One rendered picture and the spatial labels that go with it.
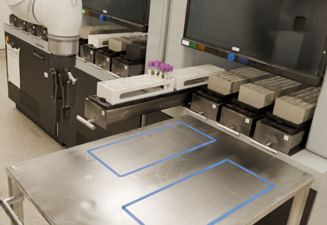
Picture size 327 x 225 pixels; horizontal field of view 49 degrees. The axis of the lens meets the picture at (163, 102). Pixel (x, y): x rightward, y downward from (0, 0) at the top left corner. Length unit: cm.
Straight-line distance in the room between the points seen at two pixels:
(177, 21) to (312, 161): 79
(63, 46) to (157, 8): 70
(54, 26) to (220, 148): 58
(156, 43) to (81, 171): 97
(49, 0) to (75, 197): 56
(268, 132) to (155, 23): 75
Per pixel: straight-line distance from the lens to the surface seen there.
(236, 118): 133
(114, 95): 123
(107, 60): 187
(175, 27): 161
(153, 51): 173
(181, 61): 160
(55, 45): 109
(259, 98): 135
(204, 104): 142
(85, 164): 88
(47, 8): 108
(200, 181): 86
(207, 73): 155
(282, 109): 132
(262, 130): 128
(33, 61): 269
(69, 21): 107
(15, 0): 117
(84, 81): 210
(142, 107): 130
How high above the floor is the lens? 128
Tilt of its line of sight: 21 degrees down
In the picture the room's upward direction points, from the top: 6 degrees clockwise
